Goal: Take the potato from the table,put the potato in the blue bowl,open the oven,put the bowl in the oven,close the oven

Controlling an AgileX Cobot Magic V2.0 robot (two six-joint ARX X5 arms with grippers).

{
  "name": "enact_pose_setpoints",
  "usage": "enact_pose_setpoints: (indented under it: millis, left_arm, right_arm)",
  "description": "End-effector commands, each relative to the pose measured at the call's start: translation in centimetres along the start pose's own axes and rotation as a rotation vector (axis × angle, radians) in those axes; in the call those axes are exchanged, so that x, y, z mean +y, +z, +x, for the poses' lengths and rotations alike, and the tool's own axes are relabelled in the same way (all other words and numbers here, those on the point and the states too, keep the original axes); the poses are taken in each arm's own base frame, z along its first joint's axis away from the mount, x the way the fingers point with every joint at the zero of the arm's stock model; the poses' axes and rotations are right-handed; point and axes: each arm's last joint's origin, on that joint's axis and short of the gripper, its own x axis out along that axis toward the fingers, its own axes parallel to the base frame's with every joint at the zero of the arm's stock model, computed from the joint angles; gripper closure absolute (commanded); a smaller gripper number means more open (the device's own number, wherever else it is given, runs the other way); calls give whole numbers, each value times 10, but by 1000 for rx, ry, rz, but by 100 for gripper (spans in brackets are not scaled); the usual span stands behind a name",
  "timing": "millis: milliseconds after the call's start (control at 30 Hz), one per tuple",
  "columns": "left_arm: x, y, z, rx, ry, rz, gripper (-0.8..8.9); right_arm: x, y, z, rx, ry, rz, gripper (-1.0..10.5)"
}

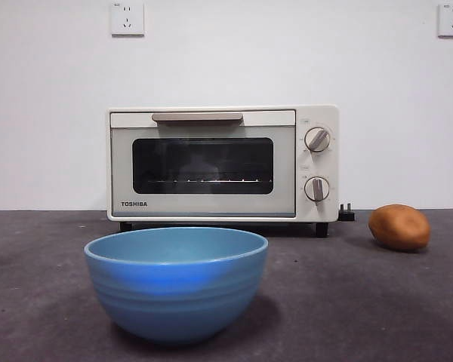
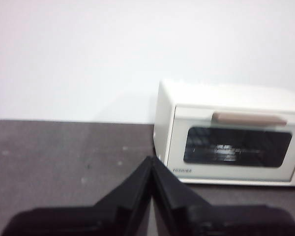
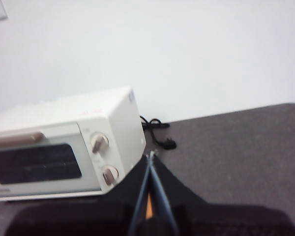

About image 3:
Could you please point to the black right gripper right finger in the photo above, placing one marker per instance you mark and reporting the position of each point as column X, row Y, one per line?
column 211, row 221

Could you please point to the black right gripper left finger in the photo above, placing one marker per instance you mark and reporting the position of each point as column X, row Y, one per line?
column 88, row 218

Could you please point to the glass oven door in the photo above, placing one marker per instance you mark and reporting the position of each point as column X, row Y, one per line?
column 64, row 136

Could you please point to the beige round oven knob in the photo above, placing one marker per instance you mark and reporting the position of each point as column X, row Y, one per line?
column 99, row 142
column 110, row 174

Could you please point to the white toaster oven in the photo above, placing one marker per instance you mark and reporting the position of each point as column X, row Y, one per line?
column 64, row 110

